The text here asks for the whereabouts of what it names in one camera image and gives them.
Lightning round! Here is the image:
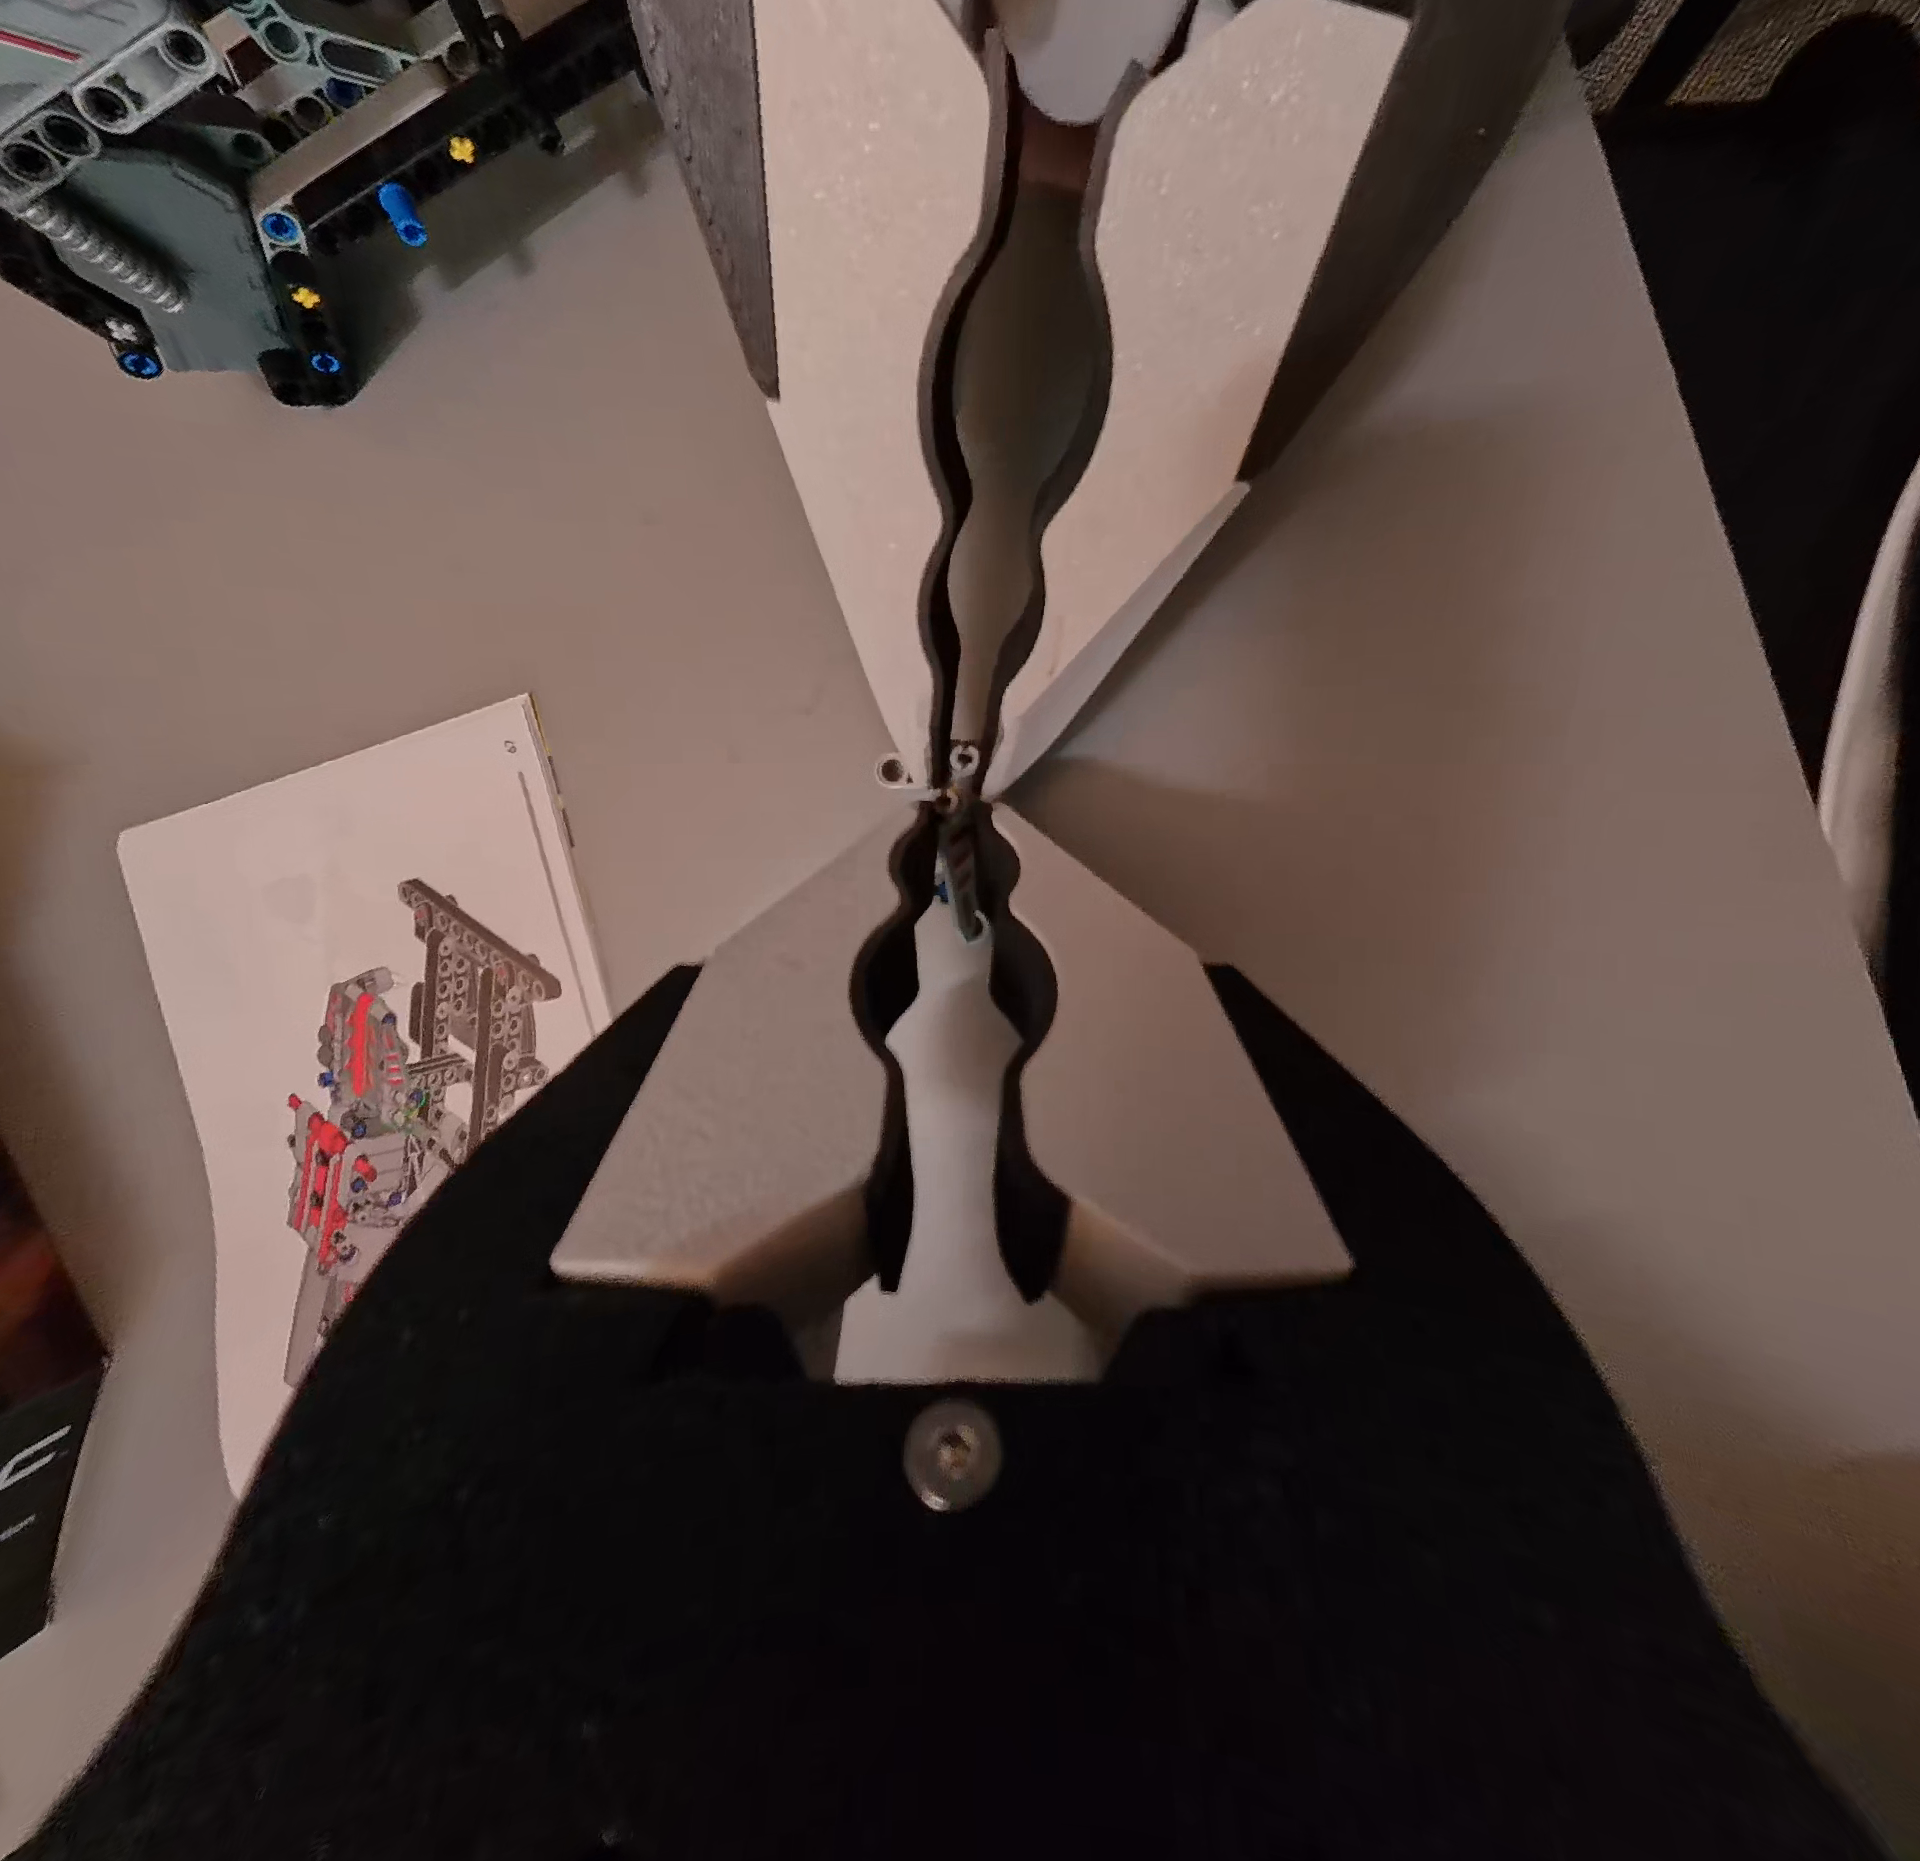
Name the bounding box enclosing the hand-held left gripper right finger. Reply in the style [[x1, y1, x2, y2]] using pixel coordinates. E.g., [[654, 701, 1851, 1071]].
[[971, 803, 1358, 1324]]

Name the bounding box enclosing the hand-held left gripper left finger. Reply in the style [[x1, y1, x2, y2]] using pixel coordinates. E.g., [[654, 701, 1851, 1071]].
[[549, 820, 936, 1322]]

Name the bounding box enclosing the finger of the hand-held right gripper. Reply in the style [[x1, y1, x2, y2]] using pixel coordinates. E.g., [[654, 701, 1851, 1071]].
[[971, 0, 1639, 810], [615, 0, 1007, 787]]

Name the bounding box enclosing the small grey beam piece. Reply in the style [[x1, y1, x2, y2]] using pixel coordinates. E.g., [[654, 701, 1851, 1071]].
[[929, 803, 995, 945]]

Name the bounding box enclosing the white building instruction booklet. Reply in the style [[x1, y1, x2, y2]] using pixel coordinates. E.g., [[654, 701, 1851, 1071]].
[[117, 691, 615, 1502]]

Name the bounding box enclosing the dark cloth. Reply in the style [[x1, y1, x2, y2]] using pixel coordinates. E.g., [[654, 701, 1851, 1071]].
[[1601, 84, 1920, 903]]

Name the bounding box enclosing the grey building block vehicle model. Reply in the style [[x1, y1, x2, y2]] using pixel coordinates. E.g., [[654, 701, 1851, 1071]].
[[0, 0, 650, 413]]

